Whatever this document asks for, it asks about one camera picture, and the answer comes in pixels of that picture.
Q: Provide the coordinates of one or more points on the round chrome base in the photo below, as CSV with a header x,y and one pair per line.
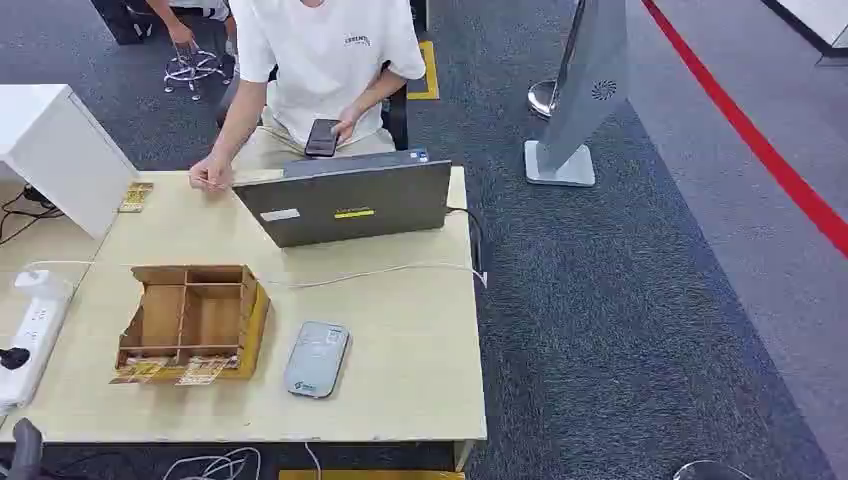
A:
x,y
541,98

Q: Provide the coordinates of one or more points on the round glass rim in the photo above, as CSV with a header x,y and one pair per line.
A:
x,y
712,470

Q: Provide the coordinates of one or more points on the grey panel on stand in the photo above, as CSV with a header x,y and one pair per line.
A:
x,y
586,86

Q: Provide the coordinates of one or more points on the red floor tape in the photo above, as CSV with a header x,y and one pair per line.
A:
x,y
762,149

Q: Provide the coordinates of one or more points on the person's left hand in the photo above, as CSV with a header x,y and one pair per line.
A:
x,y
346,124

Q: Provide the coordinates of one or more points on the grey laptop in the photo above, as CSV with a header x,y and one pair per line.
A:
x,y
344,205

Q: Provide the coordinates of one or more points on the person's right hand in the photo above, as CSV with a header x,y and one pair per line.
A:
x,y
210,174

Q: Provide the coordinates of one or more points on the wooden card box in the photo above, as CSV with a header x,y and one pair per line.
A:
x,y
199,318

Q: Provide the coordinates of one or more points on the yellow floor tape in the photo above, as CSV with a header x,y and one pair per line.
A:
x,y
429,69

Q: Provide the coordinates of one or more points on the person in seat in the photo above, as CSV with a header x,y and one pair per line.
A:
x,y
324,60

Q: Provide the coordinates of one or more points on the white power strip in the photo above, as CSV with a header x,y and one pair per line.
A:
x,y
33,331

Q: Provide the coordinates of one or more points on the black smartphone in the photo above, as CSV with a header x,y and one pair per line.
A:
x,y
322,138

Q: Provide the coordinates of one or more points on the white platform with black edge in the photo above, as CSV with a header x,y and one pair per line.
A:
x,y
811,23

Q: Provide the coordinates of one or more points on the chrome stool base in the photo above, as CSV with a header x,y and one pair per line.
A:
x,y
193,66

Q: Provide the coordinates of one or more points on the stack of printed cards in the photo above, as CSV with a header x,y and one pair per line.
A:
x,y
136,197

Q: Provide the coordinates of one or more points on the black plug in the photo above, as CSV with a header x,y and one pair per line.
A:
x,y
12,358

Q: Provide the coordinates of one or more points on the white cabinet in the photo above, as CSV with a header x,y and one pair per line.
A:
x,y
60,152

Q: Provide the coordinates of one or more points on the printed cards in box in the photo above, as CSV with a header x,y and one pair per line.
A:
x,y
175,370

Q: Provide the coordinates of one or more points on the person standing behind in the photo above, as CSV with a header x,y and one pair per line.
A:
x,y
192,16

